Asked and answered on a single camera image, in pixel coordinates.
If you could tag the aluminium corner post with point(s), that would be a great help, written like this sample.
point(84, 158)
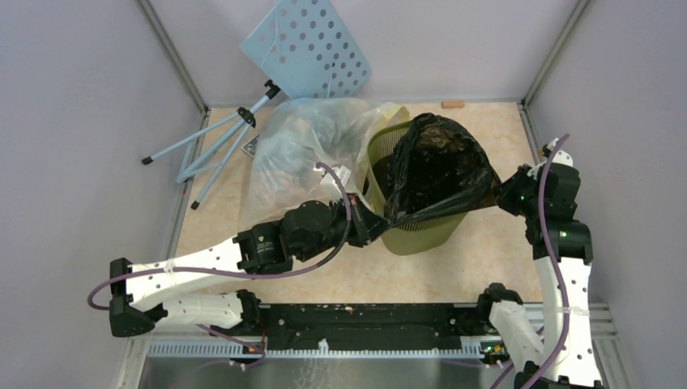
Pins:
point(172, 55)
point(577, 13)

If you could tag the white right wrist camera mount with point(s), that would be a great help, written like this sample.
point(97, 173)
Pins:
point(555, 154)

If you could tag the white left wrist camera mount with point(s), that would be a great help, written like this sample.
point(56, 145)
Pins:
point(335, 174)

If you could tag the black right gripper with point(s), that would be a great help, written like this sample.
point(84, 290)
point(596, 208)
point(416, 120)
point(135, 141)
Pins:
point(504, 192)

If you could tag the small wooden block back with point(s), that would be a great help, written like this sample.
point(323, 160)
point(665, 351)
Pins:
point(453, 104)

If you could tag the green mesh trash bin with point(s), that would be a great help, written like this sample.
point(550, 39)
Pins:
point(410, 237)

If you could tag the aluminium corner post left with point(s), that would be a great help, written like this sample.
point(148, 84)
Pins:
point(172, 55)

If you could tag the translucent plastic bag with trash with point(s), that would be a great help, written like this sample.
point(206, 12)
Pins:
point(299, 134)

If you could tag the black trash bag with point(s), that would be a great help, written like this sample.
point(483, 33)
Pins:
point(437, 169)

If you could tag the aluminium corner post right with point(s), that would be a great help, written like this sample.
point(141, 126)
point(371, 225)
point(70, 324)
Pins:
point(577, 13)

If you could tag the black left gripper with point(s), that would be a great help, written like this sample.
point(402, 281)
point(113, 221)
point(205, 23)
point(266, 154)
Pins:
point(366, 224)

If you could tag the aluminium frame rail front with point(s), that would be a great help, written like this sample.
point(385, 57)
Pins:
point(198, 343)

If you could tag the light blue tripod legs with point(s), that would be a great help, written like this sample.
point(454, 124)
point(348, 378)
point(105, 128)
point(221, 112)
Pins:
point(243, 120)

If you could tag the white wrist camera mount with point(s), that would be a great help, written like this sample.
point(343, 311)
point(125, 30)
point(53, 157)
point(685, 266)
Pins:
point(555, 154)
point(335, 174)

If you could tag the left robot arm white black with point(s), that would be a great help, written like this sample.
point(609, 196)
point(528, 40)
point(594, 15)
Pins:
point(150, 295)

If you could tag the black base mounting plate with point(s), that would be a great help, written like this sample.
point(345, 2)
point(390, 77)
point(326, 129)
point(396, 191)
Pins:
point(365, 327)

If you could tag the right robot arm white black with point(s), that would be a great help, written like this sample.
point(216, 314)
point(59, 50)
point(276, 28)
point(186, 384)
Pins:
point(561, 354)

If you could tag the light blue perforated stand plate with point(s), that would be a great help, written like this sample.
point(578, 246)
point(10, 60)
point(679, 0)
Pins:
point(305, 50)

